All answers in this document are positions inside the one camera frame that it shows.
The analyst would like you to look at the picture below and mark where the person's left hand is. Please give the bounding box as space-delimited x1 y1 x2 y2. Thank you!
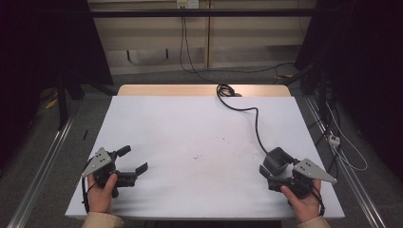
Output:
86 172 119 215

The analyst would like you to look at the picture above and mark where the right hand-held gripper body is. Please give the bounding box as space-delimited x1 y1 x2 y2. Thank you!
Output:
266 158 338 207

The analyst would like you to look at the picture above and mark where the black adapter cable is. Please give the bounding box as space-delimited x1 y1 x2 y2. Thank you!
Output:
216 83 270 155

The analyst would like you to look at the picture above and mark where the black hanging cable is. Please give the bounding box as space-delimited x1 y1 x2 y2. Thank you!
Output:
179 8 296 85

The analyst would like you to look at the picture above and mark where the black metal stand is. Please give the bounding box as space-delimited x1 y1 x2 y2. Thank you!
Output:
54 70 118 131

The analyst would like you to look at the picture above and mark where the metal floor rail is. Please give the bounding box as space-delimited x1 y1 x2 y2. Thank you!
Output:
7 117 75 228
304 96 388 228

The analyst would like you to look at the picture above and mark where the black horizontal bar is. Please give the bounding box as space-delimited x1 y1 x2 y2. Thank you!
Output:
89 8 317 18

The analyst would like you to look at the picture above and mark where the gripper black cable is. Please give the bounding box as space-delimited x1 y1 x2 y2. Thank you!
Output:
312 183 326 218
81 156 97 214

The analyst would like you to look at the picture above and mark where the white power strip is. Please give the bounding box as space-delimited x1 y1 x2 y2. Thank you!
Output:
328 132 341 148

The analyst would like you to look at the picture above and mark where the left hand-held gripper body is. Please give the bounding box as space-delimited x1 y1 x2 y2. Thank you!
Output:
81 146 139 199

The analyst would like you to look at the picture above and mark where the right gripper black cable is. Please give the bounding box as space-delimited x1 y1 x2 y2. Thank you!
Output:
312 183 326 218

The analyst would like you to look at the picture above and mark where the white wall socket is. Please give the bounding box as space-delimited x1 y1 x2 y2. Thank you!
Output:
176 0 200 10

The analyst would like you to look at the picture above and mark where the black curtain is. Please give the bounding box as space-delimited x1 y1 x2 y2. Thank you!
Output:
294 0 403 181
0 0 114 172

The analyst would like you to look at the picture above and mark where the person's right hand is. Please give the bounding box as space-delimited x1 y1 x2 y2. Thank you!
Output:
279 179 322 224

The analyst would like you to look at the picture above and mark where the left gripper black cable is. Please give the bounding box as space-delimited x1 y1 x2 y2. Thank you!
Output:
81 156 97 214

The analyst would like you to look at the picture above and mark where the black power adapter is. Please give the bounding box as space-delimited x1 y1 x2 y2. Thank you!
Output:
262 146 296 176

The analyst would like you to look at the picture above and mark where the white cable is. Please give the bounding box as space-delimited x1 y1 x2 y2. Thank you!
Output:
326 103 369 173

